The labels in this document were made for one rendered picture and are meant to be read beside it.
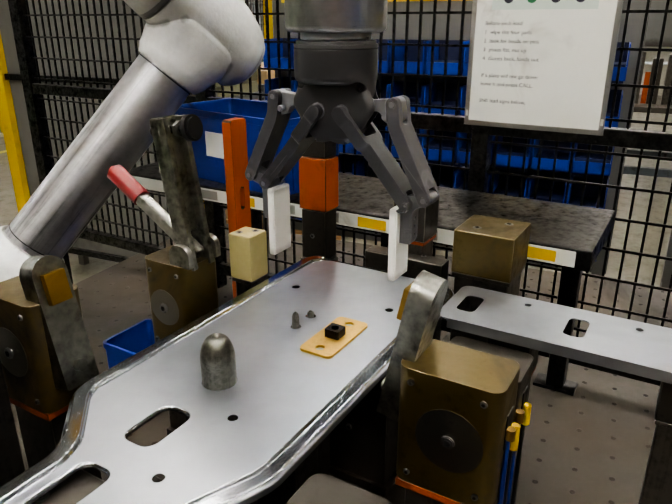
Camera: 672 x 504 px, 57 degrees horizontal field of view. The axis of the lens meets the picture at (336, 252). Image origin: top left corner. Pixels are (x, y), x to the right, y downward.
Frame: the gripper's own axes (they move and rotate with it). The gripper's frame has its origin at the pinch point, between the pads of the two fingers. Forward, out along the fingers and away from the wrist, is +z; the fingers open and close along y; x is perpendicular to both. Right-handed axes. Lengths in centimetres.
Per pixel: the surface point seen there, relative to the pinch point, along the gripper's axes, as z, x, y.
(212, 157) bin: 2, -36, 48
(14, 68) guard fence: 1, -142, 269
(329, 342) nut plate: 9.4, 1.7, -0.2
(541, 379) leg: 39, -52, -13
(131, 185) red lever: -3.3, 0.6, 27.9
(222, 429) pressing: 9.7, 18.1, 0.1
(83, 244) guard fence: 89, -145, 241
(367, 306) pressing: 9.7, -8.4, 0.7
